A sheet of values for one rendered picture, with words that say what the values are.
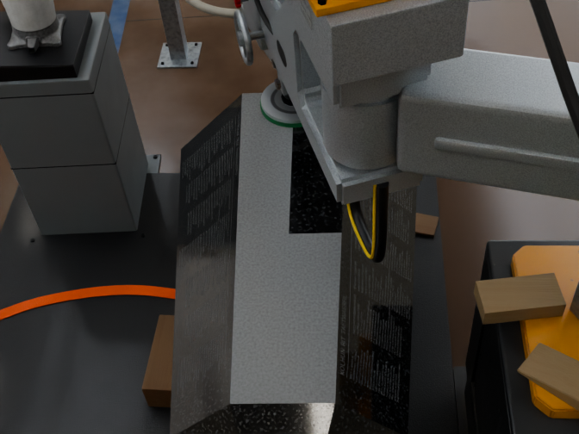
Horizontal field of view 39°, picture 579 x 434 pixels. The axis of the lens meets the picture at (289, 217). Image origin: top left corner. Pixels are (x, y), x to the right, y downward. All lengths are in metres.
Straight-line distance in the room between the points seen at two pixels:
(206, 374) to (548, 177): 0.95
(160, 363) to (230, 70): 1.75
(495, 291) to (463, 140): 0.56
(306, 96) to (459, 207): 1.57
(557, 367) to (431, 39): 0.90
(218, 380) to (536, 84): 1.00
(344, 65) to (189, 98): 2.56
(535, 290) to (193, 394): 0.88
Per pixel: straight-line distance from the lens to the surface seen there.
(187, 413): 2.08
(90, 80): 2.89
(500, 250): 2.30
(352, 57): 1.44
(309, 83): 1.92
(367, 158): 1.73
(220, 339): 2.07
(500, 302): 2.08
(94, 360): 3.06
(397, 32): 1.45
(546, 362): 2.05
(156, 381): 2.82
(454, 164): 1.70
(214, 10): 2.87
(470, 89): 1.62
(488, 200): 3.44
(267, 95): 2.59
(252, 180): 2.36
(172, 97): 3.99
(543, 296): 2.11
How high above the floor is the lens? 2.50
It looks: 48 degrees down
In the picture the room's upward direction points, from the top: 6 degrees counter-clockwise
